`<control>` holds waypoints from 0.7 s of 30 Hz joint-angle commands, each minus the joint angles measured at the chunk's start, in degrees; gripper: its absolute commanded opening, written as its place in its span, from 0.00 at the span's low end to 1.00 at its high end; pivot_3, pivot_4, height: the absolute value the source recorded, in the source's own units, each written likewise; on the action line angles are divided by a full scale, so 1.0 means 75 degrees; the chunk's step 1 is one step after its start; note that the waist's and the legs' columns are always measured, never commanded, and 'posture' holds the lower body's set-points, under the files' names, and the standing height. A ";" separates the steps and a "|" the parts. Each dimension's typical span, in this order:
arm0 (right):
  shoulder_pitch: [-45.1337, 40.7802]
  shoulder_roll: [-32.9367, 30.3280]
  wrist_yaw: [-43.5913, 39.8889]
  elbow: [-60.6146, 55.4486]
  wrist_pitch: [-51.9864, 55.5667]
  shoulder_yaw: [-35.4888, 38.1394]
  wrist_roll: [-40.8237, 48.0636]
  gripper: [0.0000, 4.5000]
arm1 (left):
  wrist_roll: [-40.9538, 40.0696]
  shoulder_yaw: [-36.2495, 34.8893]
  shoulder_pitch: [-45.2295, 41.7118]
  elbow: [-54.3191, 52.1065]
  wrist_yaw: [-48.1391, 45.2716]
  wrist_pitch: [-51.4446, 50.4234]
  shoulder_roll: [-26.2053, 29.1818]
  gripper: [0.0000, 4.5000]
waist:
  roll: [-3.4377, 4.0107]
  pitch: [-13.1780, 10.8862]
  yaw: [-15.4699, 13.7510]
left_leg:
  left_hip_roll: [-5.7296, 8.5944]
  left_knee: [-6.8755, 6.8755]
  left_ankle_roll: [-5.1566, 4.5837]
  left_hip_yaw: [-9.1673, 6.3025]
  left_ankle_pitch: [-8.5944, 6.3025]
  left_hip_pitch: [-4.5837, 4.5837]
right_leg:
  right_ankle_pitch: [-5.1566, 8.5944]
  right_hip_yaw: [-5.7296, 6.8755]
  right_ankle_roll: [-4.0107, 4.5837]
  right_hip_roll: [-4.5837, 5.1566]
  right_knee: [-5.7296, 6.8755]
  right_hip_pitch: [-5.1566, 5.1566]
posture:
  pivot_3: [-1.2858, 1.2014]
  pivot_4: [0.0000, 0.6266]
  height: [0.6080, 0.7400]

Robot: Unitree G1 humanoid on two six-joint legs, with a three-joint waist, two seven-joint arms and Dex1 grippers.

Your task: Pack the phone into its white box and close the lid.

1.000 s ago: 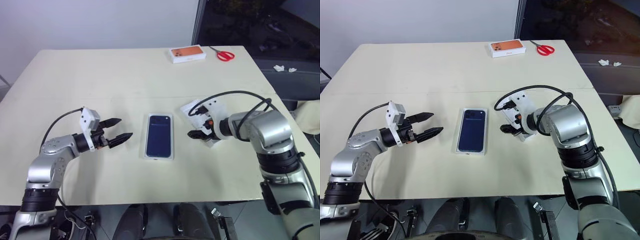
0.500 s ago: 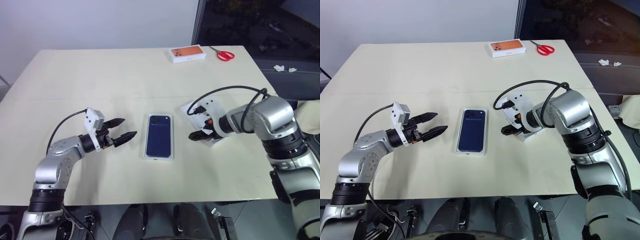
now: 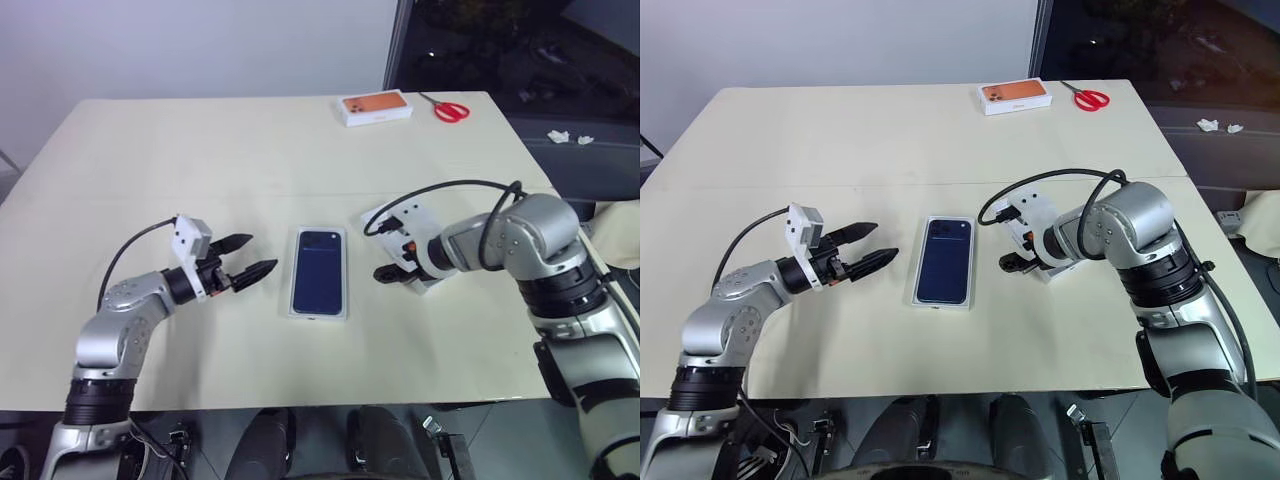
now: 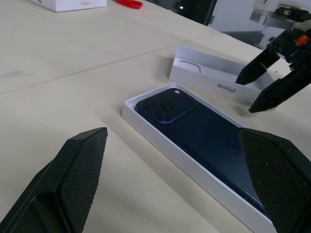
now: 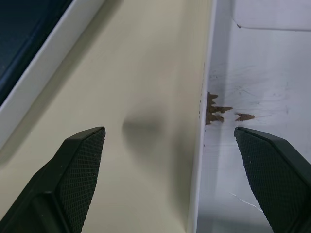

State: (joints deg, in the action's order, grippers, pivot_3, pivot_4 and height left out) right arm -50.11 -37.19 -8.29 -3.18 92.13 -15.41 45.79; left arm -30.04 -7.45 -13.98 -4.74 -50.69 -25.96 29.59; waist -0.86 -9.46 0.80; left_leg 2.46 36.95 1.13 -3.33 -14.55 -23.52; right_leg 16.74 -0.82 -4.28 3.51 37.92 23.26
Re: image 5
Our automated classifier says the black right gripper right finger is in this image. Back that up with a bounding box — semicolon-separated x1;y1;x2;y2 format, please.
234;126;311;233

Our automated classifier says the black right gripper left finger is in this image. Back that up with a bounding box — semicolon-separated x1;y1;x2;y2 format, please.
0;126;106;233

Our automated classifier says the white phone box base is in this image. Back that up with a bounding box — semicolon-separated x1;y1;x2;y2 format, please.
197;0;311;233
0;0;86;152

